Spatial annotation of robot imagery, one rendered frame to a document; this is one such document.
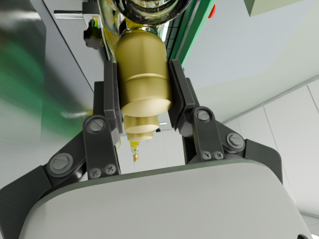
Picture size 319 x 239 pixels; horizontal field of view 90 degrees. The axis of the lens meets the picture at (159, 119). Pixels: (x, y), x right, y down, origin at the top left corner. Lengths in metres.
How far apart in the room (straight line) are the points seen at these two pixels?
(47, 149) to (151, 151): 5.64
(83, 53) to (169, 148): 5.65
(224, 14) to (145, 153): 5.48
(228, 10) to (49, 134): 0.61
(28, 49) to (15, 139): 0.11
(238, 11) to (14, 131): 0.66
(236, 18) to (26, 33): 0.62
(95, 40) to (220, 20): 0.50
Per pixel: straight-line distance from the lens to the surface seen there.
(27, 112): 0.22
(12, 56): 0.22
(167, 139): 6.06
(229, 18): 0.69
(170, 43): 0.49
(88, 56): 0.52
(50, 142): 0.33
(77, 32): 0.46
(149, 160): 5.88
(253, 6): 0.56
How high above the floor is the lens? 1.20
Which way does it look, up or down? 15 degrees down
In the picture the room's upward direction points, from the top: 172 degrees clockwise
